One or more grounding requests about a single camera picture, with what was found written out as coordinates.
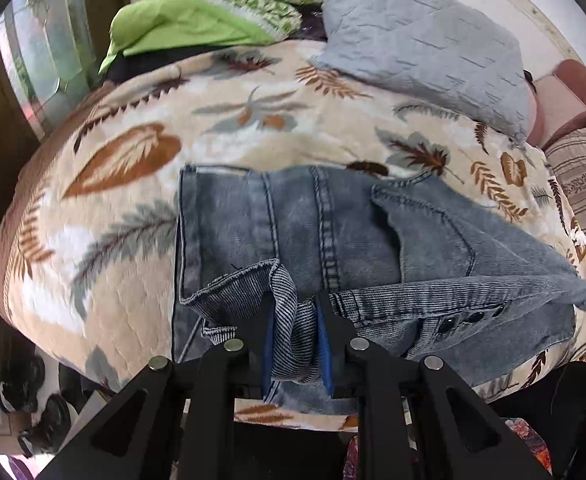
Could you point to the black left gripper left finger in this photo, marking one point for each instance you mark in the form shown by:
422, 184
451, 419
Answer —
263, 332

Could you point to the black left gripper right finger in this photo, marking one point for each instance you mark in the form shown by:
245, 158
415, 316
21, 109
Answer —
334, 336

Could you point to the grey-blue denim pants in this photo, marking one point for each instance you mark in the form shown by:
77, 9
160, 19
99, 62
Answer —
415, 266

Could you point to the leaf-patterned beige blanket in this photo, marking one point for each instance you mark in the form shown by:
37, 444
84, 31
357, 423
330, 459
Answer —
87, 247

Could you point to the grey quilted pillow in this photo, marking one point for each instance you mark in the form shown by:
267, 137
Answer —
439, 51

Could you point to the lime green cloth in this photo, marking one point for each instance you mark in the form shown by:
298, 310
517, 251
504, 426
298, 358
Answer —
153, 25

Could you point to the stained glass window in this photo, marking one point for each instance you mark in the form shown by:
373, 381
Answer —
48, 55

